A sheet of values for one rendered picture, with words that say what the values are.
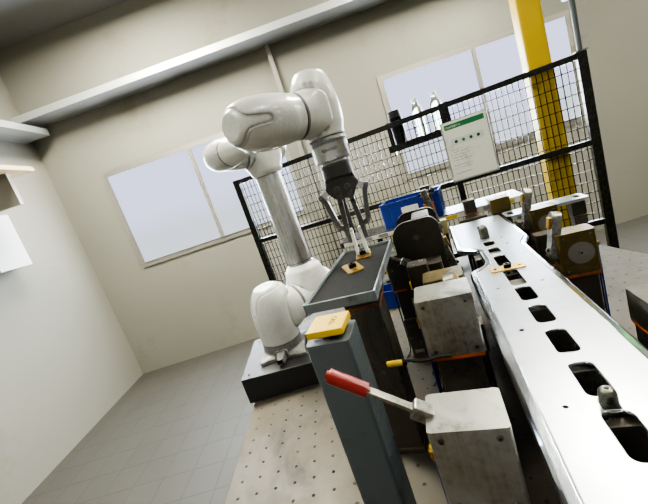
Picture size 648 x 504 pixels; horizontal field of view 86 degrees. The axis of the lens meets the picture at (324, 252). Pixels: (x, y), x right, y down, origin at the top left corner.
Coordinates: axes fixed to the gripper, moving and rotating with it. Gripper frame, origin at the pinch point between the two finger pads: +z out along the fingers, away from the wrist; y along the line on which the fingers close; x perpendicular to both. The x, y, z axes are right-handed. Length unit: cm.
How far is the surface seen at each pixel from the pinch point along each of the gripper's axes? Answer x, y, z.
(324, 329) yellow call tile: -39.4, -6.4, 4.0
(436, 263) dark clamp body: 2.1, 17.1, 12.1
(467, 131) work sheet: 104, 62, -18
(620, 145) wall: 301, 257, 42
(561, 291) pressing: -14.4, 37.6, 19.9
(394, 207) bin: 93, 16, 7
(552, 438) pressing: -50, 18, 20
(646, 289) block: -27, 45, 17
